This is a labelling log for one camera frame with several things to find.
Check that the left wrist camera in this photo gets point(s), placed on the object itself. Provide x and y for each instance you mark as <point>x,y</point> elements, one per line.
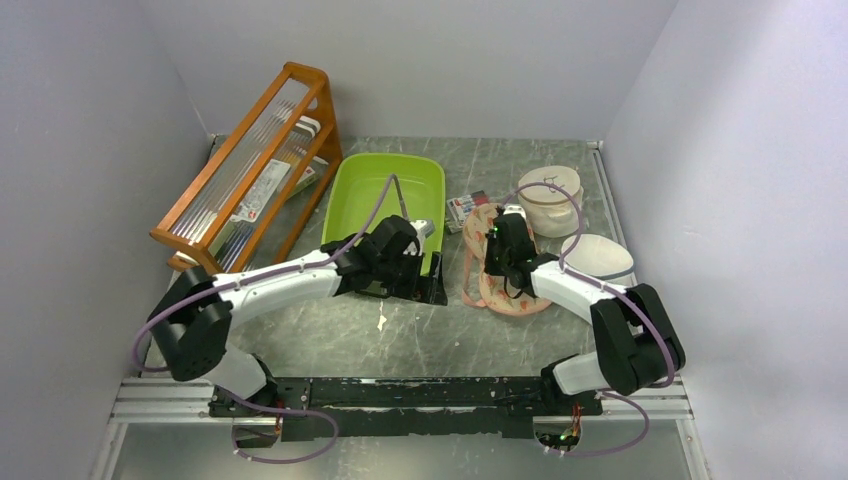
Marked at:
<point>423,230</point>

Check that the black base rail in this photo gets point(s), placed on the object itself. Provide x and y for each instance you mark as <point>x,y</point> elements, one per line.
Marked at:
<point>310,408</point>

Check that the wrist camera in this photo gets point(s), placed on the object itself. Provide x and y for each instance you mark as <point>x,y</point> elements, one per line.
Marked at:
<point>515,209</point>
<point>423,230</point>

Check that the wooden rack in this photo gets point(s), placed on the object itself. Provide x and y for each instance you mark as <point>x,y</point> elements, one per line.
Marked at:
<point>293,121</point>

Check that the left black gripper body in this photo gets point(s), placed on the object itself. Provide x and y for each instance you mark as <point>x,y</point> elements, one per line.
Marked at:
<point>402,277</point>

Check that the white round mesh bag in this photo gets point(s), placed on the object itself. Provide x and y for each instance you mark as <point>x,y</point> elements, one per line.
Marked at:
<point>600,257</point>

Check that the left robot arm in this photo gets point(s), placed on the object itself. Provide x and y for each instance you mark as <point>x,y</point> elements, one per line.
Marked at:
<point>192,323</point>

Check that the marker pen pack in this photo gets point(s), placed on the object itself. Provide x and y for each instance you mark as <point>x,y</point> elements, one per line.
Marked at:
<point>458,209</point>

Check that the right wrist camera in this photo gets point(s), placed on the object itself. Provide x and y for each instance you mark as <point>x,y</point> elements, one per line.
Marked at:
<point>515,209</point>

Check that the floral mesh laundry bag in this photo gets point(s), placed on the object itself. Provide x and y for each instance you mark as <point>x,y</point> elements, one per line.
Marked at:
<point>485,282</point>

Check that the booklet in rack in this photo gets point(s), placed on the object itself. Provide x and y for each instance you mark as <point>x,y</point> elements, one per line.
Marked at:
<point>270,182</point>

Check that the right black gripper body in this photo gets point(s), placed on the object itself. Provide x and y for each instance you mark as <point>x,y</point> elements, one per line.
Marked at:
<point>496,260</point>

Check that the white cylindrical mesh bag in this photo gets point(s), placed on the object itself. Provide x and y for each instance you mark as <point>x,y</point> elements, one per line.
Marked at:
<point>549,212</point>

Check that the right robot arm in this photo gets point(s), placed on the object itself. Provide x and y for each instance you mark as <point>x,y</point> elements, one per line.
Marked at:
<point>636,345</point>

